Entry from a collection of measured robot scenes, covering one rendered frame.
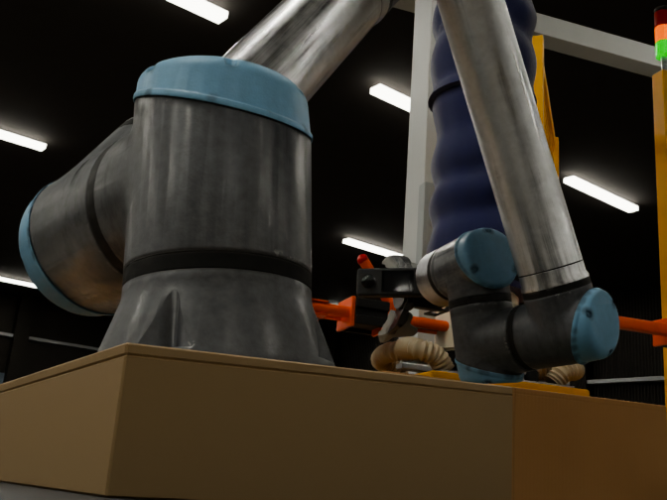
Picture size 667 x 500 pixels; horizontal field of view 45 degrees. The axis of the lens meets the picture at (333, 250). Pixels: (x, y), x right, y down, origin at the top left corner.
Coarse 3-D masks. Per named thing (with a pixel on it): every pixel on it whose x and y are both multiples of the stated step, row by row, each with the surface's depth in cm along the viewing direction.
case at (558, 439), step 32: (512, 416) 144; (544, 416) 146; (576, 416) 149; (608, 416) 151; (640, 416) 154; (512, 448) 143; (544, 448) 145; (576, 448) 147; (608, 448) 150; (640, 448) 152; (512, 480) 141; (544, 480) 143; (576, 480) 146; (608, 480) 148; (640, 480) 150
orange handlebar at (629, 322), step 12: (312, 300) 154; (324, 300) 154; (324, 312) 154; (336, 312) 155; (348, 312) 156; (420, 324) 160; (432, 324) 161; (444, 324) 162; (624, 324) 147; (636, 324) 148; (648, 324) 149; (660, 324) 150
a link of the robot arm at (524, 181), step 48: (480, 0) 104; (480, 48) 104; (480, 96) 105; (528, 96) 105; (480, 144) 107; (528, 144) 103; (528, 192) 103; (528, 240) 104; (576, 240) 105; (528, 288) 105; (576, 288) 102; (528, 336) 106; (576, 336) 101
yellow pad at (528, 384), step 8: (432, 376) 146; (440, 376) 146; (448, 376) 147; (456, 376) 147; (528, 376) 157; (536, 376) 157; (496, 384) 150; (504, 384) 150; (512, 384) 151; (520, 384) 151; (528, 384) 152; (536, 384) 153; (544, 384) 154; (552, 384) 155; (560, 392) 154; (568, 392) 154; (576, 392) 155; (584, 392) 156
